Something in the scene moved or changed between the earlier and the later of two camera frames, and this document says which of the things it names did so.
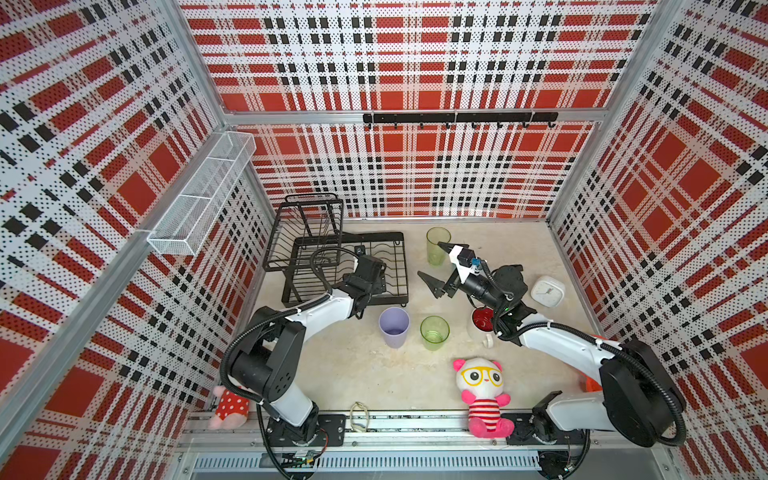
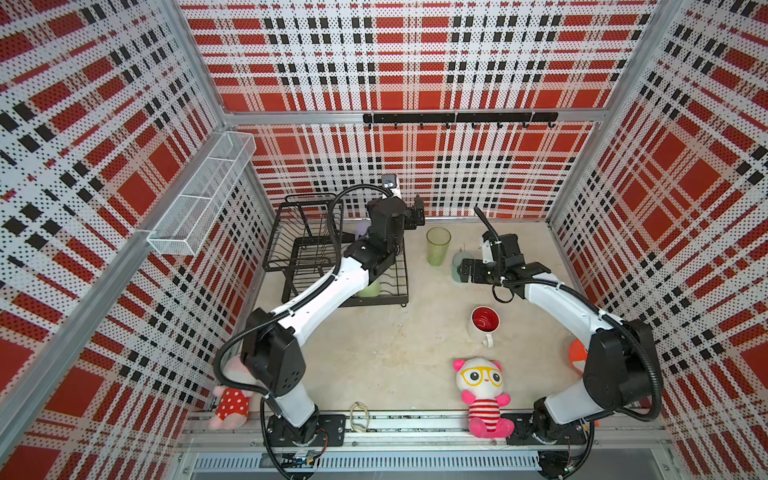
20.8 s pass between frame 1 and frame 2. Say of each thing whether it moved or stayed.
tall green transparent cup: stayed
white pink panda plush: stayed
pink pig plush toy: stayed
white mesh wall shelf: stayed
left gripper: moved
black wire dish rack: stayed
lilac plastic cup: moved
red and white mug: stayed
